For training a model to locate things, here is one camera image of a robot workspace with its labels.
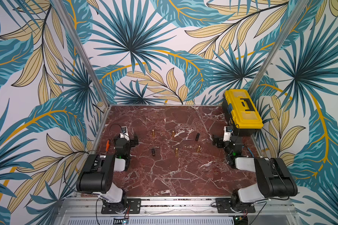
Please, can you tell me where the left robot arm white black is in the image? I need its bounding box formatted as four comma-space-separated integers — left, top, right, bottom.
76, 134, 139, 214

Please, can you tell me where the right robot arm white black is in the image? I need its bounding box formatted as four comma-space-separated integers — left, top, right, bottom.
213, 136, 298, 214

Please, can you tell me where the yellow black toolbox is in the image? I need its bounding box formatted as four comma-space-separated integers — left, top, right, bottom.
222, 89, 263, 137

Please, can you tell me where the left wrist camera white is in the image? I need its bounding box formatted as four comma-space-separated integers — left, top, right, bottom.
120, 127, 130, 140

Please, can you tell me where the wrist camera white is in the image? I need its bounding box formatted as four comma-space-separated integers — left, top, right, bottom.
120, 127, 130, 140
223, 126, 233, 142

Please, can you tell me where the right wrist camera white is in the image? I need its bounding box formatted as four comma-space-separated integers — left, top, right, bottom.
223, 126, 233, 142

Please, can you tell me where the orange handled screwdriver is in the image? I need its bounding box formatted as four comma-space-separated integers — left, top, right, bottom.
105, 139, 111, 154

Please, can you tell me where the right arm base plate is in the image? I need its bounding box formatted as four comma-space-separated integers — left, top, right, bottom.
215, 198, 255, 214

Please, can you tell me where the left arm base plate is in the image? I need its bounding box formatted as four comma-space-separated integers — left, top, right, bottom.
101, 198, 141, 215

